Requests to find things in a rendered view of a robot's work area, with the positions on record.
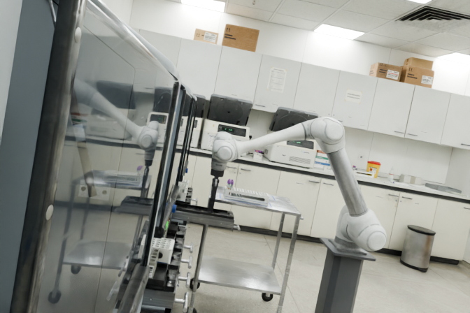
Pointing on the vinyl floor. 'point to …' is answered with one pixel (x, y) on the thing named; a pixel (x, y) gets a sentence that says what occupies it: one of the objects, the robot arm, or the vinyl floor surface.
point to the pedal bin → (417, 247)
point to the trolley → (227, 277)
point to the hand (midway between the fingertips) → (211, 204)
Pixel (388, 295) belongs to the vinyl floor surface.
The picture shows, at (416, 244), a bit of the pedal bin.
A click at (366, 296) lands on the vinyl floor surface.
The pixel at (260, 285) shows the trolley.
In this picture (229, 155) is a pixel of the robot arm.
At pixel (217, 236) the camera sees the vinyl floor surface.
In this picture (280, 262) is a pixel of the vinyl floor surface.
